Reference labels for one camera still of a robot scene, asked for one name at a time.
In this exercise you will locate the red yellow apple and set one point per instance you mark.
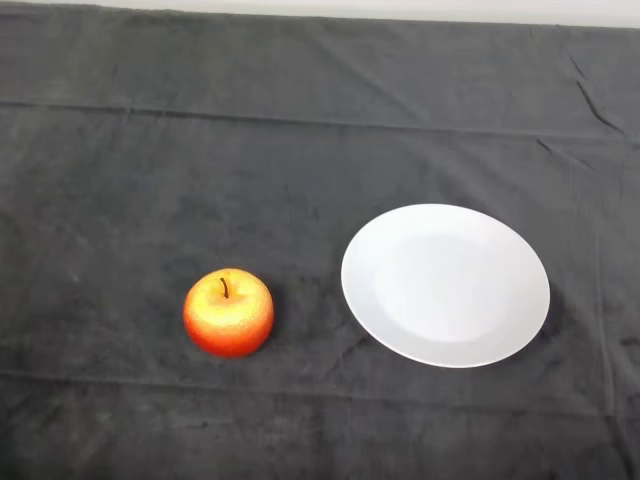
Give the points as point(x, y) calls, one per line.
point(228, 320)

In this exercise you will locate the white round plate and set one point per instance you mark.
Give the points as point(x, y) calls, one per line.
point(445, 285)

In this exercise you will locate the black cloth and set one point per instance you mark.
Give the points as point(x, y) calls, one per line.
point(150, 150)

